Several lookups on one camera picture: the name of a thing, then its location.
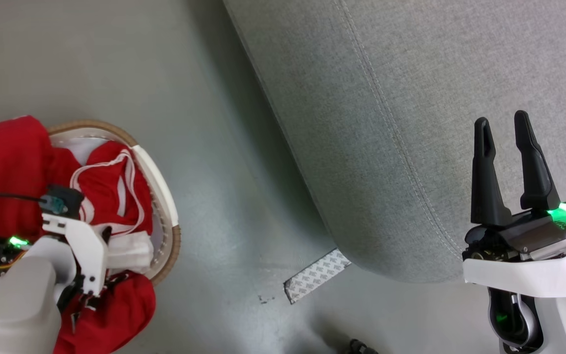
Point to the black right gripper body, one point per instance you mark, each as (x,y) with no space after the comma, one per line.
(523,238)

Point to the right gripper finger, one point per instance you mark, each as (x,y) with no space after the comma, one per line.
(485,196)
(536,182)

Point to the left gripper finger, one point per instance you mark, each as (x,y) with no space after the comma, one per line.
(90,301)
(69,295)

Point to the red jersey with white stripes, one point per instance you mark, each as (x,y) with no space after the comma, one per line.
(8,157)

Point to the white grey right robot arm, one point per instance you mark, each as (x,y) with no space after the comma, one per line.
(563,324)

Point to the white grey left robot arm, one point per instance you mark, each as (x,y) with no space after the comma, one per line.
(13,309)

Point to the white basket with brown rim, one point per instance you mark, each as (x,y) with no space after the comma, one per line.
(161,187)

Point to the white basket liner cloth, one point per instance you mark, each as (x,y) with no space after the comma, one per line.
(82,147)

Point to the grey fabric sofa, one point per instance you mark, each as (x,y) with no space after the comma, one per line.
(410,123)

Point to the patterned white tape strip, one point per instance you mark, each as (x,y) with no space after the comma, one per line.
(315,276)

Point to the white right camera bracket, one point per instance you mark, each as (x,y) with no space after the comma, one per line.
(528,278)

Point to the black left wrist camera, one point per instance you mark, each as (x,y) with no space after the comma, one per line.
(64,200)

